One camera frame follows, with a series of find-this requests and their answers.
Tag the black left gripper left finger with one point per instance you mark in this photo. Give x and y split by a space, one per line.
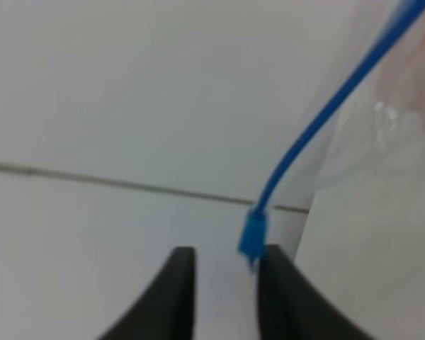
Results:
166 310

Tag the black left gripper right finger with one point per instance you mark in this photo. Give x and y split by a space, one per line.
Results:
289 307

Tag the clear zip bag blue zipper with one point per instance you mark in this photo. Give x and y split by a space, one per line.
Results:
363 245

